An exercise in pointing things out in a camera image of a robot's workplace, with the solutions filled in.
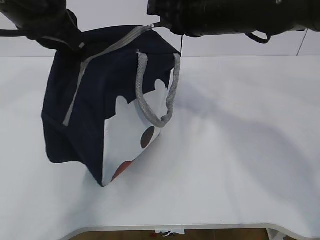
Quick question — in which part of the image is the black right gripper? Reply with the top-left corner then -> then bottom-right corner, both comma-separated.
147,0 -> 190,34

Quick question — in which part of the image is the navy blue lunch bag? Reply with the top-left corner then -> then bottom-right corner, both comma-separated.
41,25 -> 181,187

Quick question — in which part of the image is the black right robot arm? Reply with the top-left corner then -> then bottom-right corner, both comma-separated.
147,0 -> 320,38

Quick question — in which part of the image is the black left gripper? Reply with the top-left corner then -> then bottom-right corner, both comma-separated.
24,9 -> 86,52

